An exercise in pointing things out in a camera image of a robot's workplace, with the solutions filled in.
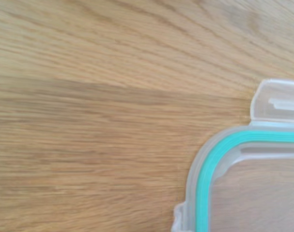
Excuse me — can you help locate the clear lid teal seal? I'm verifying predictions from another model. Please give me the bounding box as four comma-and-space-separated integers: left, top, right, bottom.
170, 78, 294, 232

